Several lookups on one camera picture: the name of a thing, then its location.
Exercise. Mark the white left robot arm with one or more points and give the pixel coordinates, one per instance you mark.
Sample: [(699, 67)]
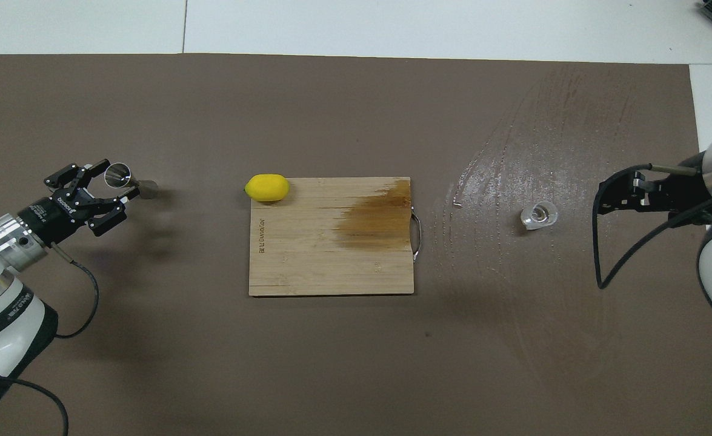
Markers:
[(1, 303)]

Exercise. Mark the yellow lemon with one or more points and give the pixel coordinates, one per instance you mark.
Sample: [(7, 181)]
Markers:
[(267, 188)]

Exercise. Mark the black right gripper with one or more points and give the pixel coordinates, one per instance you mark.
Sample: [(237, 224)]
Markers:
[(683, 191)]

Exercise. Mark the brown table mat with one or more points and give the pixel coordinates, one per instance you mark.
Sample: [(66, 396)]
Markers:
[(331, 363)]

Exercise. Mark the clear plastic cup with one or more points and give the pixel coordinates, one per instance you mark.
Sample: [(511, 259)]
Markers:
[(538, 216)]

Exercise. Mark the metal double jigger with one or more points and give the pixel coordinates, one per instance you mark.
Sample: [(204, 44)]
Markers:
[(117, 174)]

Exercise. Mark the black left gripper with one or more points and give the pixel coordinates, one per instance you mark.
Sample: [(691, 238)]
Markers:
[(59, 215)]

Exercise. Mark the wooden cutting board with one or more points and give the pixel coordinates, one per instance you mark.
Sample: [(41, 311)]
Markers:
[(313, 254)]

